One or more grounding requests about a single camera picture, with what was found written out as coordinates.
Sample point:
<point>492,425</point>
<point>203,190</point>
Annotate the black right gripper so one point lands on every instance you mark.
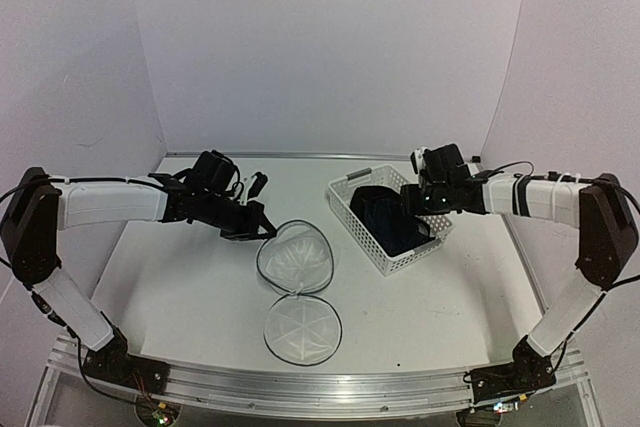
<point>409,200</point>

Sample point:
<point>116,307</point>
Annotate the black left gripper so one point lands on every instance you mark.
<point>249,228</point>

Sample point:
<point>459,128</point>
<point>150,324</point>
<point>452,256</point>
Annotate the dark navy lace bra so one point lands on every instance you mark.
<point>380,210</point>

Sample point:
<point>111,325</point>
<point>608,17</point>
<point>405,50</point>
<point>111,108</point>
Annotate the white mesh laundry bag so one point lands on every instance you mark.
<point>301,328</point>

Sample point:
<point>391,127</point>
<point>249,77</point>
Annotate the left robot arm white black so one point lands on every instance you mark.
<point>41,206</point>

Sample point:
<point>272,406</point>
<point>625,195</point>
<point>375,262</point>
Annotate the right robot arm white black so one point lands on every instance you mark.
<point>599,209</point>

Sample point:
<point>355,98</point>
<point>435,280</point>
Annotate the white plastic basket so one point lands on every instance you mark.
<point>340,192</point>

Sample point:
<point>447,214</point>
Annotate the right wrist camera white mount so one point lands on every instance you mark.
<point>421,162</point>

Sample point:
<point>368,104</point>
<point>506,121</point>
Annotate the aluminium table front rail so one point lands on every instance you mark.
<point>294,395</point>

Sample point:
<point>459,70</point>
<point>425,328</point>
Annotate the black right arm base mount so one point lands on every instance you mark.
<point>526,373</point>

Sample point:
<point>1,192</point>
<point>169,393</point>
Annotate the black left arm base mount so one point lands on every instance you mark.
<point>114,364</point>

